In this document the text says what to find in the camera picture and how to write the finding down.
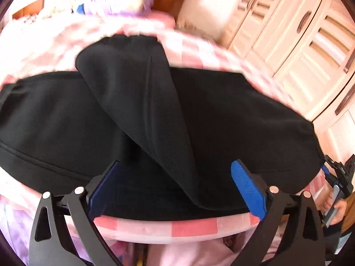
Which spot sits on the pink checkered bed sheet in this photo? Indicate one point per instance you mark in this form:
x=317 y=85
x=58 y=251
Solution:
x=50 y=44

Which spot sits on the light wooden wardrobe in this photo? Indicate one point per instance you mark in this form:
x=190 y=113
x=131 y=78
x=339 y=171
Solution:
x=308 y=47

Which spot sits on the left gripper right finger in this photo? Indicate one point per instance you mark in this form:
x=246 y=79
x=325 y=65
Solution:
x=302 y=242

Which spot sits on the person right hand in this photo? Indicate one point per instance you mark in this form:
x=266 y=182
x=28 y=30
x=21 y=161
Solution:
x=340 y=206

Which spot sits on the wooden nightstand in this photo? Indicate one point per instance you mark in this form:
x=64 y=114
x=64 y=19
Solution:
x=31 y=9

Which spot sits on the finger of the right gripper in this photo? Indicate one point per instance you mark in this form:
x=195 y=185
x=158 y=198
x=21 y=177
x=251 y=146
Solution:
x=325 y=170
x=333 y=164

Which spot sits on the pink trouser leg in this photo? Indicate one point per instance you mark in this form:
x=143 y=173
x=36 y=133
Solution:
x=212 y=252

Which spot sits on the black pants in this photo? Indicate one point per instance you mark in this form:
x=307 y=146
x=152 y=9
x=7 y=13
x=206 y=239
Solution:
x=175 y=131

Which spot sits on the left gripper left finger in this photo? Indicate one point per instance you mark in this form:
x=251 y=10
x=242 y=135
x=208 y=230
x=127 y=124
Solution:
x=51 y=242

